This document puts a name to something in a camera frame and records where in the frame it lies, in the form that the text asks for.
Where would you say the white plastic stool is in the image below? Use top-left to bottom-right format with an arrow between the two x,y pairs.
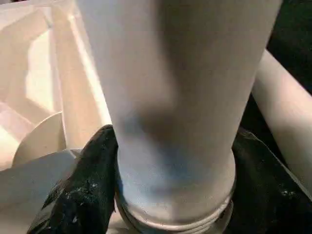
0,0 -> 234,234

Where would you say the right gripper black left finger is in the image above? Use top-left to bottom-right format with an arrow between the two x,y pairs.
26,124 -> 120,234

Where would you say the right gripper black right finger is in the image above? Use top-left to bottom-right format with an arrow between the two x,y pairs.
226,126 -> 312,234

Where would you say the white plastic table leg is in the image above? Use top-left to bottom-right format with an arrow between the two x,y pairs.
251,48 -> 312,190
75,0 -> 283,232

